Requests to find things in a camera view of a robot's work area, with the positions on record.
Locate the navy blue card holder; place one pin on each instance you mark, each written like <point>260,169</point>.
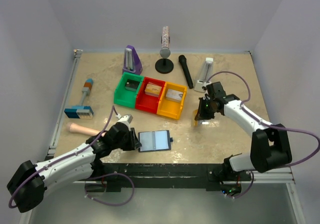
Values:
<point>152,141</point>

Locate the white metronome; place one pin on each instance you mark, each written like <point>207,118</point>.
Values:
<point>204,73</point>

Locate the blue toy block hammer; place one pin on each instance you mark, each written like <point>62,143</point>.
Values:
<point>81,111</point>

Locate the white silver credit card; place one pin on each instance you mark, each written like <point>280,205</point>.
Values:
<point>204,122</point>

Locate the yellow plastic bin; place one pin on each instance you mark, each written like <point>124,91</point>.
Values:
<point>169,108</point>

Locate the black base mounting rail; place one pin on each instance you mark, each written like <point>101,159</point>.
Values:
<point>115,176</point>

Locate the orange card stack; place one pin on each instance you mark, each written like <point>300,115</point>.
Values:
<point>152,90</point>

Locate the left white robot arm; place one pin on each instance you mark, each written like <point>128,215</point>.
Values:
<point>31,182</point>

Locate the black handheld microphone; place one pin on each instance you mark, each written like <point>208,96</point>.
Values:
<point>183,62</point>

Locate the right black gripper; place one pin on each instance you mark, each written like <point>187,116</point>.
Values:
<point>201,114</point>

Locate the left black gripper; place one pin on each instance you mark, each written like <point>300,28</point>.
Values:
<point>134,142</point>

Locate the black round microphone stand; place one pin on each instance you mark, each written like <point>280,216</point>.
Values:
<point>164,66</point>

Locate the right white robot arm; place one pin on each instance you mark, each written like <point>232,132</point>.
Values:
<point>270,147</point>

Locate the glitter microphone on stand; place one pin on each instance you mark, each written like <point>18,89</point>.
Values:
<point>165,43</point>

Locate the white card stack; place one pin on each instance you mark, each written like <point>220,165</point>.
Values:
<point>174,95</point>

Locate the red plastic bin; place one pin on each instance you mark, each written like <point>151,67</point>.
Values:
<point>149,103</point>

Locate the purple metronome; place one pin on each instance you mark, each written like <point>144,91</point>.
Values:
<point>132,62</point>

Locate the green plastic bin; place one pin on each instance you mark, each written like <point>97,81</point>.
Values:
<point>127,90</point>

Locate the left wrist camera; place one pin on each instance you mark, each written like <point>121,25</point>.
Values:
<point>126,119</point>

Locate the black card stack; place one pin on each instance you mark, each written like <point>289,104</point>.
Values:
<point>132,85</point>

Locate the orange credit card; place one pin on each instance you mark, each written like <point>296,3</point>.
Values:
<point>194,121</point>

